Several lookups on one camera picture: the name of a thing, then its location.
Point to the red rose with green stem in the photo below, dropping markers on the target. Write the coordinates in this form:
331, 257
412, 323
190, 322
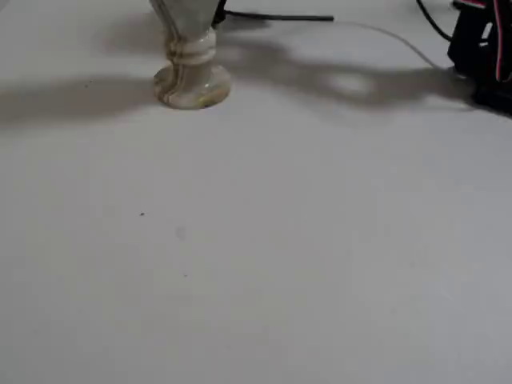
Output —
280, 17

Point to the striped onyx stone vase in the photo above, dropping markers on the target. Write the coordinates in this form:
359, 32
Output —
192, 76

